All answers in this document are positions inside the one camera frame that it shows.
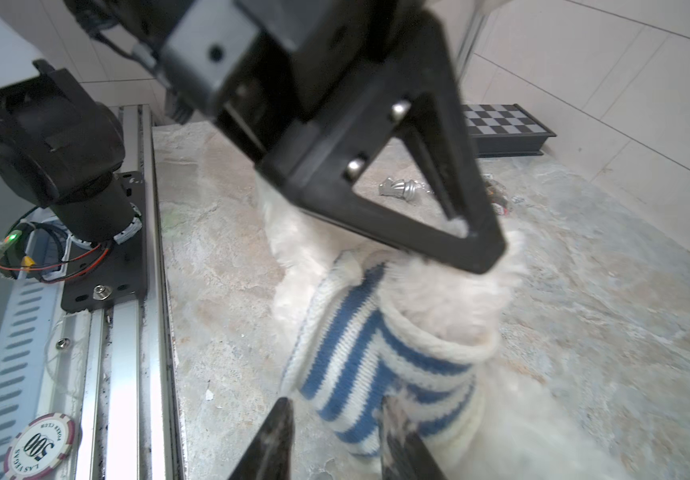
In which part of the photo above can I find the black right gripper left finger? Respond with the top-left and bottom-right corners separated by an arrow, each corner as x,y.
229,397 -> 295,480

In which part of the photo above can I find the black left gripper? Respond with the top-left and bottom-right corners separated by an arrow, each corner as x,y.
160,1 -> 506,274

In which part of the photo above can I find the small silver chess piece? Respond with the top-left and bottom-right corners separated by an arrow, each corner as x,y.
378,177 -> 422,202

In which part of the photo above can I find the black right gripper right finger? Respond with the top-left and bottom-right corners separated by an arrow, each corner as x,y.
379,396 -> 446,480

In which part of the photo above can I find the blue white striped shirt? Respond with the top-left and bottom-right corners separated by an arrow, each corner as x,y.
280,249 -> 499,467

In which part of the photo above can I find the white teddy bear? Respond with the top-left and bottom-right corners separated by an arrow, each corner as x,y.
257,180 -> 626,479

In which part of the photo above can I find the clear bag of toy bricks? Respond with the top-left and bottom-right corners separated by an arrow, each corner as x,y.
483,173 -> 511,216

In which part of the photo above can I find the red white poker chip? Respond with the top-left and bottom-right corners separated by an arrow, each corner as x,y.
3,412 -> 77,480

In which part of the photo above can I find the folded black white chessboard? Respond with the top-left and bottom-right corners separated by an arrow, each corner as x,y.
462,104 -> 557,158

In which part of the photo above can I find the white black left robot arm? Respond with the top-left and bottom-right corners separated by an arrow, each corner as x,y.
0,1 -> 506,274

